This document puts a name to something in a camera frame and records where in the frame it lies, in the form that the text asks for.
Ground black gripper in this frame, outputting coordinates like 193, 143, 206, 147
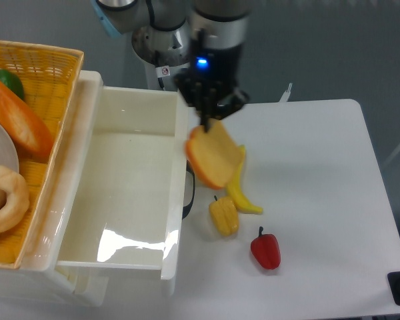
174, 31, 249, 133

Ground orange toy bread slice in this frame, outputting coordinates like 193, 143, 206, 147
185, 120, 243, 190

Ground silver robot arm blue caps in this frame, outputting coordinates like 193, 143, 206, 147
91, 1, 253, 131

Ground white open upper drawer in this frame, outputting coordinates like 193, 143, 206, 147
57, 87, 188, 281

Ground yellow toy banana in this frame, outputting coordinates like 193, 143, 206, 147
225, 145, 263, 215

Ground yellow toy bell pepper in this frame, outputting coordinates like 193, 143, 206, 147
209, 195, 239, 237

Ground red toy bell pepper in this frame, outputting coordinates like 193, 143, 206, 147
250, 226, 281, 270

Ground yellow woven basket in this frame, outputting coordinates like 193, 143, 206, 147
0, 40, 84, 269

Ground orange toy baguette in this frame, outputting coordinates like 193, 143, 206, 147
0, 81, 55, 158

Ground green toy vegetable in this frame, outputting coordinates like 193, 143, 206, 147
0, 69, 25, 101

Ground beige toy bagel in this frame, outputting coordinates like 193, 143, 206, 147
0, 165, 30, 233

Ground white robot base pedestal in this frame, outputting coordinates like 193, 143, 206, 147
131, 23, 191, 91

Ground black drawer handle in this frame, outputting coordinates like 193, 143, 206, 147
182, 161, 196, 219

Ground white table bracket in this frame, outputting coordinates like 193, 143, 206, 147
279, 83, 293, 103

